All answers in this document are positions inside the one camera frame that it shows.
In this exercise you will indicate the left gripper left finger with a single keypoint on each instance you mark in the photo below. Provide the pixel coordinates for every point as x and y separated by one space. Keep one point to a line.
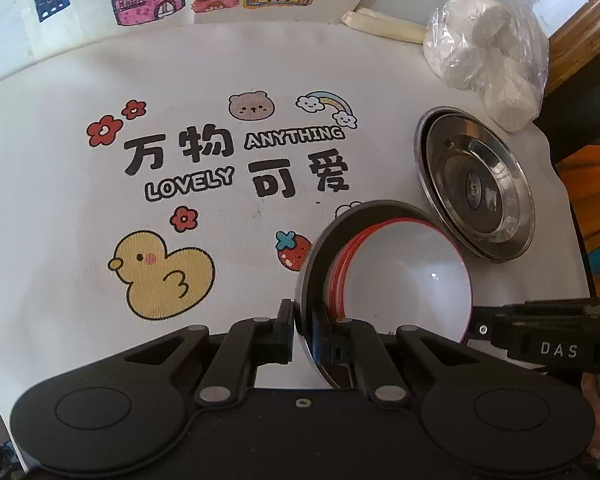
249 344

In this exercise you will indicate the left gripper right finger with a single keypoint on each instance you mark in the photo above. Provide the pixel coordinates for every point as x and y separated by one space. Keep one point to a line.
354 355

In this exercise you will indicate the steel mixing bowl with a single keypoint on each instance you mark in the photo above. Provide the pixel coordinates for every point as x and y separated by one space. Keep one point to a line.
313 322

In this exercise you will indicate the red-rimmed white bowl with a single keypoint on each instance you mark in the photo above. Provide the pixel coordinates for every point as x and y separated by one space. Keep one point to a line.
403 272
337 264

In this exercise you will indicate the steel plate with sticker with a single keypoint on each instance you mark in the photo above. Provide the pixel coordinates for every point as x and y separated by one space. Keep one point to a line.
475 185

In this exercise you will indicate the orange painted picture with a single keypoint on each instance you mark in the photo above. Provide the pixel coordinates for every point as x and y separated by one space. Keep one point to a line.
580 173

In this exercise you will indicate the white printed table cloth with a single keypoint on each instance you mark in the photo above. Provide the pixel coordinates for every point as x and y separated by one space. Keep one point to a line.
157 189

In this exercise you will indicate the plastic bag of white rolls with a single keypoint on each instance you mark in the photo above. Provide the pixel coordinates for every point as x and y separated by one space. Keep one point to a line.
496 48

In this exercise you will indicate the brown wooden door frame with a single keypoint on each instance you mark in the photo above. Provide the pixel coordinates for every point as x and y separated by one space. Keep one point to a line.
574 45

